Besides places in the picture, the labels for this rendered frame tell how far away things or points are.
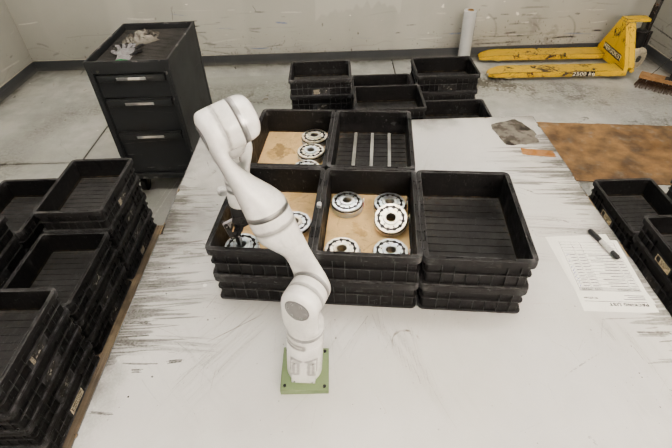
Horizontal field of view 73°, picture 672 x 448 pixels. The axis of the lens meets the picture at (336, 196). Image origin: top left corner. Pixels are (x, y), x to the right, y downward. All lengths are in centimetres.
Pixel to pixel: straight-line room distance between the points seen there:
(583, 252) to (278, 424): 110
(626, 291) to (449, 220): 56
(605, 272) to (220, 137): 128
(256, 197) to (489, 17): 410
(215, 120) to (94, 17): 426
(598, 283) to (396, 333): 66
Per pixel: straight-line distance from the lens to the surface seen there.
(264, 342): 136
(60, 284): 224
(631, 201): 280
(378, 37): 465
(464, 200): 159
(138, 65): 269
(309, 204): 154
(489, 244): 146
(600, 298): 160
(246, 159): 118
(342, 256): 123
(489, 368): 135
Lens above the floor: 183
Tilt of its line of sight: 39 degrees down
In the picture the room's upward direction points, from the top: 2 degrees counter-clockwise
